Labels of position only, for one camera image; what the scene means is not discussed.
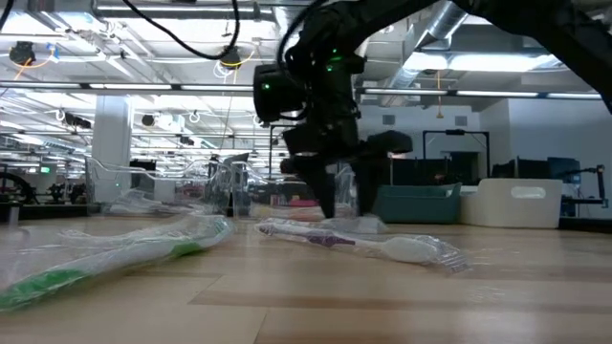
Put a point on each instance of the dark office partition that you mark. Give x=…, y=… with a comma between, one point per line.
x=430, y=172

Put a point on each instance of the black articulated stand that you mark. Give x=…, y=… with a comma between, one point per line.
x=600, y=184

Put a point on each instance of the black gantry frame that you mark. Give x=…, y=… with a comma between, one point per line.
x=456, y=132

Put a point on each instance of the silver ventilation duct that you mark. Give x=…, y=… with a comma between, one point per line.
x=444, y=28

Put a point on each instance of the dark office monitor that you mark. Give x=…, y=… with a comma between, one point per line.
x=564, y=168

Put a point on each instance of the white building column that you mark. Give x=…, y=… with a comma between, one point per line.
x=112, y=148

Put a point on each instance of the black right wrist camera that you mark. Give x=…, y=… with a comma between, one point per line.
x=277, y=95

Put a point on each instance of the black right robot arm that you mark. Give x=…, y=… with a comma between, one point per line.
x=550, y=24

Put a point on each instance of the green toothbrush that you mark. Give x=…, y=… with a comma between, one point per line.
x=38, y=284

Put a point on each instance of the green lit sign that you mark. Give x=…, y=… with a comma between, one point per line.
x=45, y=169

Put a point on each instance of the white plastic bin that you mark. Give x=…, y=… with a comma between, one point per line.
x=497, y=210

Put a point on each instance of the purple toothbrush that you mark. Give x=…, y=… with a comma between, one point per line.
x=330, y=237
x=172, y=209

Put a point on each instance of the grey metal cylinder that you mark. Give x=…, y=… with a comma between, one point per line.
x=13, y=212

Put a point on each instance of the clear plastic bin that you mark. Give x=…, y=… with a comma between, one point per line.
x=100, y=186
x=258, y=191

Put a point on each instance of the suspended light rail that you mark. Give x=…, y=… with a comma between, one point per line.
x=143, y=87

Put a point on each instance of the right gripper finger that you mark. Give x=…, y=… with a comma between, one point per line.
x=320, y=186
x=370, y=184

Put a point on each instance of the teal plastic bin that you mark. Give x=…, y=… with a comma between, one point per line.
x=416, y=205

